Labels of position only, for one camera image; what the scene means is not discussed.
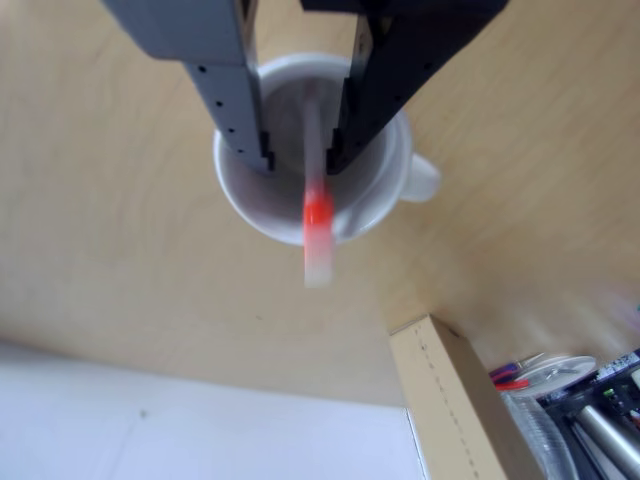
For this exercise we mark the white pen with red cap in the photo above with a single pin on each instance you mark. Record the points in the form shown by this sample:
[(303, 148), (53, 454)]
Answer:
[(318, 210)]

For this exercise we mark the clear plastic cup stack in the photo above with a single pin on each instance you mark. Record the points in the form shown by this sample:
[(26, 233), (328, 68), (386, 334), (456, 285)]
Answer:
[(540, 435)]

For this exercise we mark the white mug with pink logo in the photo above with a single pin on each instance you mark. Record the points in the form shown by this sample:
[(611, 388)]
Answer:
[(380, 190)]

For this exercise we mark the brown cardboard box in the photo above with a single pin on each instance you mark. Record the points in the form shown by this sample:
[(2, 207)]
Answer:
[(450, 400)]

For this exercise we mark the silver metal tube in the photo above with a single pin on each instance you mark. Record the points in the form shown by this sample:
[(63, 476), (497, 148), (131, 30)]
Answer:
[(605, 430)]

